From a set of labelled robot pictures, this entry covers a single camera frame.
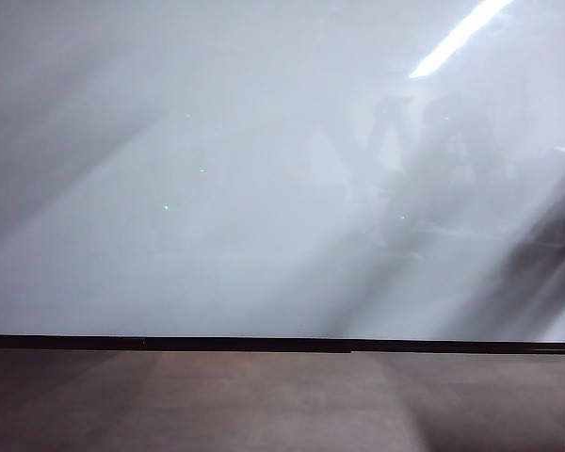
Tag white whiteboard with black frame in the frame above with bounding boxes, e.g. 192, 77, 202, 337
0, 0, 565, 355

